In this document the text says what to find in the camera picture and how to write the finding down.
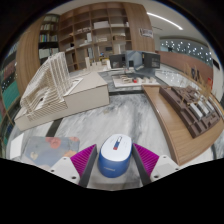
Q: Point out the bookshelf with colourful books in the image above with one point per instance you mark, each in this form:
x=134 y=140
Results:
x=9 y=93

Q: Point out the group of small spot lights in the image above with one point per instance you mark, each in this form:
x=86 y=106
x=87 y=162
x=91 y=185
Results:
x=190 y=50

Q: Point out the floral print mouse pad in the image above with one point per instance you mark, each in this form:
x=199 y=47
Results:
x=50 y=150

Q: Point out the white wall sign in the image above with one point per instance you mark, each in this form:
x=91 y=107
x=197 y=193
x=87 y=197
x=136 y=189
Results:
x=146 y=32

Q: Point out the dark bookshelf with books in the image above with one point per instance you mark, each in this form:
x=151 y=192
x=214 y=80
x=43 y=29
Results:
x=48 y=36

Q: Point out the grey display model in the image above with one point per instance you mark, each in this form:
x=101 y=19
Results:
x=136 y=60

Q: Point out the blue and white computer mouse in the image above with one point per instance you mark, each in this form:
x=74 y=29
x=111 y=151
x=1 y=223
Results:
x=115 y=156

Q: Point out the white architectural building model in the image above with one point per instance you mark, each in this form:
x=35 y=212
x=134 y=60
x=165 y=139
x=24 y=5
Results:
x=83 y=95

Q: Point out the brown model on wooden board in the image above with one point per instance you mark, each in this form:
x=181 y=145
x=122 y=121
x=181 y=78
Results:
x=180 y=126

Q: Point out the long ceiling light strip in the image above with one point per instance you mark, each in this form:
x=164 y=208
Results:
x=165 y=20

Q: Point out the wooden shelf unit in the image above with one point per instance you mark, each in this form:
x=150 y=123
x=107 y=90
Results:
x=100 y=30

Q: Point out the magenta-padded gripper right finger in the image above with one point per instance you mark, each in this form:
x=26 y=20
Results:
x=163 y=166

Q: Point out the small model on white base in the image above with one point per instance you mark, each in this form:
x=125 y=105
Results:
x=133 y=81

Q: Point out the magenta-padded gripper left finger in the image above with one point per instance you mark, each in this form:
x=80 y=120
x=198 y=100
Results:
x=66 y=168

